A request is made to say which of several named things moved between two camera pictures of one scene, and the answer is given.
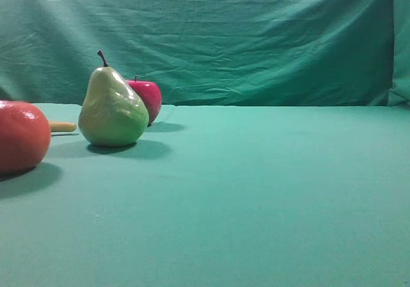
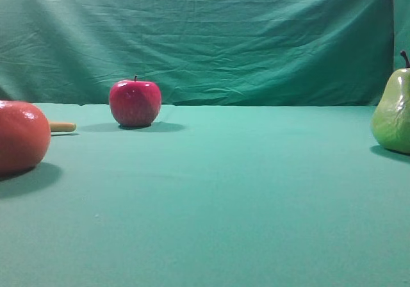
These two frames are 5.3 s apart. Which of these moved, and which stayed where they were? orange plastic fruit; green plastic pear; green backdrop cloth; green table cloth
Moved: green plastic pear
Stayed: green table cloth; orange plastic fruit; green backdrop cloth
